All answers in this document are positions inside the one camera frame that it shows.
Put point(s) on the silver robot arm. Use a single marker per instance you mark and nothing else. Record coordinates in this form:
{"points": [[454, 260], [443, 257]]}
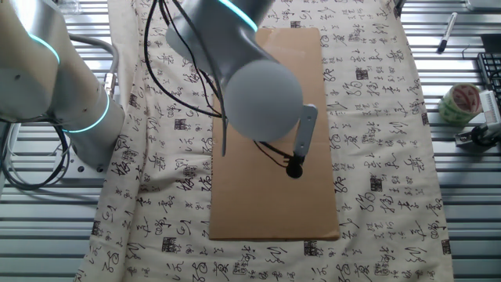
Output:
{"points": [[262, 102]]}

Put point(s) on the brown cardboard sheet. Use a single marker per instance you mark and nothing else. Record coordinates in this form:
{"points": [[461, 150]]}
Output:
{"points": [[254, 196]]}

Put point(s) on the calligraphy print cloth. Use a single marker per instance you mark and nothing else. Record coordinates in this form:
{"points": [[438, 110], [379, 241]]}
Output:
{"points": [[391, 156]]}

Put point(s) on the packing tape roll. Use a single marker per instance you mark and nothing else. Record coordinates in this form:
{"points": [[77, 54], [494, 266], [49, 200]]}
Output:
{"points": [[450, 109]]}

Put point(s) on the white marker pen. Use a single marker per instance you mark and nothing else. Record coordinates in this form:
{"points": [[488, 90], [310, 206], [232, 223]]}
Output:
{"points": [[447, 33]]}

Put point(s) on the black keyboard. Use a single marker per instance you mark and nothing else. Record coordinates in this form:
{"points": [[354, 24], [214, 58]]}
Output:
{"points": [[491, 68]]}

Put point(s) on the black rectangular object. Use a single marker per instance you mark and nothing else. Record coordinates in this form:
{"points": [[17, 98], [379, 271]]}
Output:
{"points": [[492, 43]]}

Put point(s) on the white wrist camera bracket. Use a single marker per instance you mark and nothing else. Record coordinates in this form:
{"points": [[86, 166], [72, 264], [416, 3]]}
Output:
{"points": [[306, 131]]}

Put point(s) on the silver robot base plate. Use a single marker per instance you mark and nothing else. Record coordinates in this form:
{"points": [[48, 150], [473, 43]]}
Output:
{"points": [[80, 172]]}

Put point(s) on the camera stand clamp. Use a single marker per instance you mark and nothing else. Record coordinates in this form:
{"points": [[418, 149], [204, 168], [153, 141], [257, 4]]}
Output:
{"points": [[479, 136]]}

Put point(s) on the silver finned camera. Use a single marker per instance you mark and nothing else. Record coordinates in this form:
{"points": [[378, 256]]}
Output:
{"points": [[491, 105]]}

